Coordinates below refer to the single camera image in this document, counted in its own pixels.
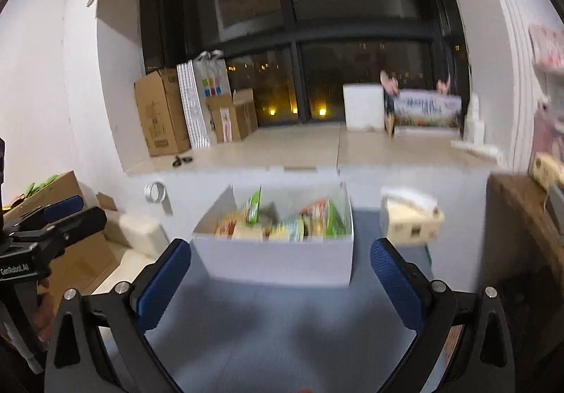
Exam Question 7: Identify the beige orange-edged snack packet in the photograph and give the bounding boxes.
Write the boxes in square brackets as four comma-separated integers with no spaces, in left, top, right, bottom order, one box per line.
[232,223,264,241]

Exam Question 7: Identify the person's left hand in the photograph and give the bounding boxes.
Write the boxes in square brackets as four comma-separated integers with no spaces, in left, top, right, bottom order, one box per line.
[0,277,56,345]

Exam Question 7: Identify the cream sofa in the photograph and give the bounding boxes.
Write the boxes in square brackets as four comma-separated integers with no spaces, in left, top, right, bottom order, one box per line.
[87,210,169,294]

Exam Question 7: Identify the white tape roll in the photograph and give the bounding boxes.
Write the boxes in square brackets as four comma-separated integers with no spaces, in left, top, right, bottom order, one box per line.
[143,181,167,204]

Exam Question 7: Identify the white storage box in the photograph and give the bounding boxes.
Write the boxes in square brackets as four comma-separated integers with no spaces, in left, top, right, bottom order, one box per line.
[192,182,354,288]

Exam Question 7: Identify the orange snack bag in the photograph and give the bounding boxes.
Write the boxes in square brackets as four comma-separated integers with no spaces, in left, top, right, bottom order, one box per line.
[300,197,330,225]

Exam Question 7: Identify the green snack bag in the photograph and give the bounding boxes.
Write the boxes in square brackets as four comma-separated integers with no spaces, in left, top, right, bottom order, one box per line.
[245,188,262,225]

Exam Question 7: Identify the black scissors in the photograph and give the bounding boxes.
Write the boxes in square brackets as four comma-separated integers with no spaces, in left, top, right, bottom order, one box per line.
[172,155,193,168]

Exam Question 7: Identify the wooden side table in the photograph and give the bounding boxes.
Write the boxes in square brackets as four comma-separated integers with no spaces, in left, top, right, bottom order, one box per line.
[486,173,563,287]

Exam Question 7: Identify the large brown cardboard box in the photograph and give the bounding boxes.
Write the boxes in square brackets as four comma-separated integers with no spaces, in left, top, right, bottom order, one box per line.
[134,68,190,157]

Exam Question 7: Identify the white spray bottle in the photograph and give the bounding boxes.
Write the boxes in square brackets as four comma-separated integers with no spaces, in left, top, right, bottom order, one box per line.
[463,93,485,146]

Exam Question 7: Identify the small open cardboard box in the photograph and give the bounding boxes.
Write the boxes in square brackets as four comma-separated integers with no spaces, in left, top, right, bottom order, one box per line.
[207,88,259,143]

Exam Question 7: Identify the long printed landscape box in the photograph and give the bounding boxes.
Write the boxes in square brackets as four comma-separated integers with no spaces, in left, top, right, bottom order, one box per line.
[393,89,463,137]

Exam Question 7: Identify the white styrofoam box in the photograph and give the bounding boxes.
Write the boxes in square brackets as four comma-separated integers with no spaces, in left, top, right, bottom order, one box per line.
[343,83,384,131]

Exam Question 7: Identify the white dotted paper bag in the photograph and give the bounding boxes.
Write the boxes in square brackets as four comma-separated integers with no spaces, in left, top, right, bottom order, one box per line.
[176,50,231,149]

